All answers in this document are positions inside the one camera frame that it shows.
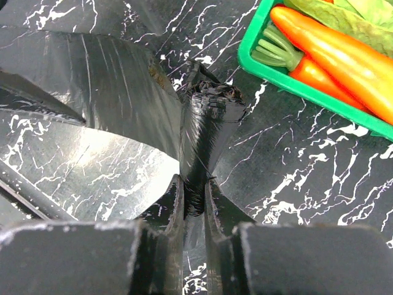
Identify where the green plastic basket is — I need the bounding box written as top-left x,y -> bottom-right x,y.
238,0 -> 392,141

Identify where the green leafy vegetable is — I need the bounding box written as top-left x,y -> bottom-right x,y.
284,1 -> 392,58

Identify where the small orange carrot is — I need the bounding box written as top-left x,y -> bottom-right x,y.
251,24 -> 370,113

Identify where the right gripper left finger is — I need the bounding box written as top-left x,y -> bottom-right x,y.
131,175 -> 184,294

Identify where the large orange carrot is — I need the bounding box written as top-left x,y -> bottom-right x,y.
270,6 -> 392,124

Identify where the black trash bag roll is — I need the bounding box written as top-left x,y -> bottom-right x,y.
1,27 -> 246,216

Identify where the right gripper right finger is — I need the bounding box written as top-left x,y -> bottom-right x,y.
204,179 -> 255,294

